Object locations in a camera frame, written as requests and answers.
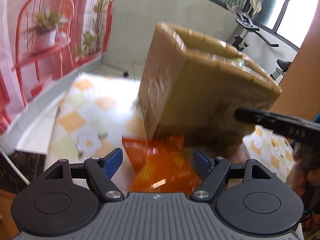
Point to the dark framed window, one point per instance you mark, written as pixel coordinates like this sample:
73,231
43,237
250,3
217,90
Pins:
275,0

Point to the brown wooden board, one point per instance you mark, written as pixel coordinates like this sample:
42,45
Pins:
305,80

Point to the white ledge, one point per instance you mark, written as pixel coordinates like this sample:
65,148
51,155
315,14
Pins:
37,135

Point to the printed red furniture backdrop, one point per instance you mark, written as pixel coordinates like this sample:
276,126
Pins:
50,30

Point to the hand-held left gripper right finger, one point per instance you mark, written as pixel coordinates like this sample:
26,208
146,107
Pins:
202,161

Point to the checkered flower tablecloth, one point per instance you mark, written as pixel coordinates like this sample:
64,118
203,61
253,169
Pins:
82,120

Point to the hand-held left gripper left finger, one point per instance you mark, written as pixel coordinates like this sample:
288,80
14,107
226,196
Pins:
113,160

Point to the brown cardboard box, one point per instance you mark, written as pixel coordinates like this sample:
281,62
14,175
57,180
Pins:
187,92

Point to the orange snack bag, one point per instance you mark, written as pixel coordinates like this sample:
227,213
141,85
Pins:
162,167

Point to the person's right hand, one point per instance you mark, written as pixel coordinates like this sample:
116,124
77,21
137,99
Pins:
313,178

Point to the exercise bike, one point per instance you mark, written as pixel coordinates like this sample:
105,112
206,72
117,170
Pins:
243,20

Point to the red patterned clothing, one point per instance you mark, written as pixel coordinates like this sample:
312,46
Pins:
297,187

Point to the pale crumpled cloth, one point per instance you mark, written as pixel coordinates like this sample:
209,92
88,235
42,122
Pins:
255,3

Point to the small black knob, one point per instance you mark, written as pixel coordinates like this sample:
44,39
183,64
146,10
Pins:
125,74

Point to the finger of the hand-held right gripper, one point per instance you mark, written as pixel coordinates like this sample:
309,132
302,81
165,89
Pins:
275,123

